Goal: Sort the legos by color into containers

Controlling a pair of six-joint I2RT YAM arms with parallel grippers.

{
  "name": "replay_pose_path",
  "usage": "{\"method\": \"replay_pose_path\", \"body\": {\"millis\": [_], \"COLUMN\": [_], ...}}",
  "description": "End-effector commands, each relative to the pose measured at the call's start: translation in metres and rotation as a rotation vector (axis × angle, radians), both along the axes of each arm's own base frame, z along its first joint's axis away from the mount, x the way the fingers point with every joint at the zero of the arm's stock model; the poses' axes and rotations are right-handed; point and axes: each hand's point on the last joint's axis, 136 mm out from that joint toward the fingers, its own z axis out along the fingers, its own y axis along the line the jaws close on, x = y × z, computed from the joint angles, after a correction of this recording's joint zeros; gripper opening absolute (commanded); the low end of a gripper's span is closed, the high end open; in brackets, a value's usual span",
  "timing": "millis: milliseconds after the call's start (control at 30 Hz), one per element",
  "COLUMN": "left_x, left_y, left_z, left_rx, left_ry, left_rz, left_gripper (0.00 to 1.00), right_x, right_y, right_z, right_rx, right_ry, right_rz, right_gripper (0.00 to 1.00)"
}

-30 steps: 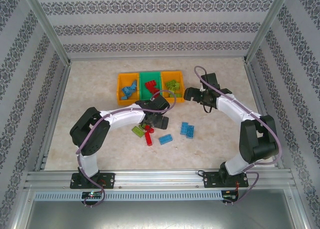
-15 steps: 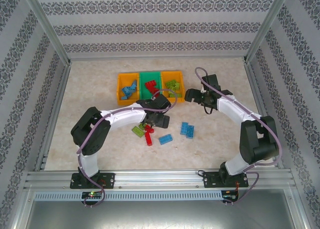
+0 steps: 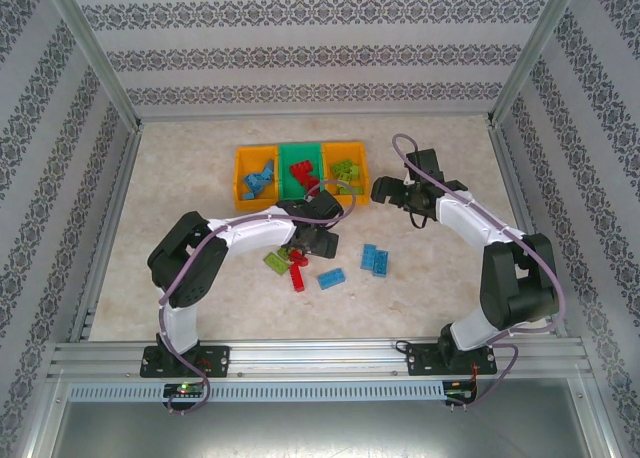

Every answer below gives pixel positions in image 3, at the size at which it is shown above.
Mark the orange plastic bin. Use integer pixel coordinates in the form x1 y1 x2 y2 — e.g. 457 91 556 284
233 144 280 213
321 140 371 208

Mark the green plastic bin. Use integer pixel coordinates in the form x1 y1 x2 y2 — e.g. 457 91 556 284
276 142 326 203

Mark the grey metal panel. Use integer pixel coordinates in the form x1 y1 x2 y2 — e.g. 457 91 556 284
29 377 614 458

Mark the small circuit board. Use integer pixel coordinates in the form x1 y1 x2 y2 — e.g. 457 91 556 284
163 381 207 400
443 379 480 405

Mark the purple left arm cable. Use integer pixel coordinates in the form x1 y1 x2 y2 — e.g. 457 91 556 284
157 180 359 415

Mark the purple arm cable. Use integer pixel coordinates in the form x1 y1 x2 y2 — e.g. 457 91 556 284
391 133 565 410
157 180 359 415

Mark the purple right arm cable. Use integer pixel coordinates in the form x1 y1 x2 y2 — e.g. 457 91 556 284
391 133 565 410

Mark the aluminium side rail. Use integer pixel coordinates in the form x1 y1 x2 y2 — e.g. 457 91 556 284
68 125 146 343
487 122 570 338

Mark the aluminium mounting rail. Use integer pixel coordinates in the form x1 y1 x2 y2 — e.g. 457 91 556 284
47 338 587 380

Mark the slotted grey cable duct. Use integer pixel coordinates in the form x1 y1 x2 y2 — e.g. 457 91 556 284
66 380 447 404

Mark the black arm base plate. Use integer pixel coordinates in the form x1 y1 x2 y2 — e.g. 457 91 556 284
405 341 500 378
139 345 232 379

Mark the aluminium frame post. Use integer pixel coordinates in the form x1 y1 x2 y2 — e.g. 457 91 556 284
47 0 146 132
485 0 585 129

